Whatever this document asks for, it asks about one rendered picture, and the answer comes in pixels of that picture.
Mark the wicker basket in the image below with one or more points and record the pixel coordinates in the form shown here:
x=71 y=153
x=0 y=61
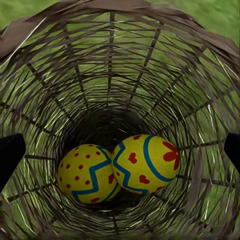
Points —
x=104 y=221

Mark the easter egg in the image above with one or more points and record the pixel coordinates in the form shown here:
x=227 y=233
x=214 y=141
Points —
x=145 y=163
x=85 y=174

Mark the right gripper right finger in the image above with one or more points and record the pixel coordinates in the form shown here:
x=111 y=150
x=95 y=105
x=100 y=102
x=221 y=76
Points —
x=232 y=149

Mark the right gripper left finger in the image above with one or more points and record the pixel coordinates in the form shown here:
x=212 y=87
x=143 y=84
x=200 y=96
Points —
x=12 y=150

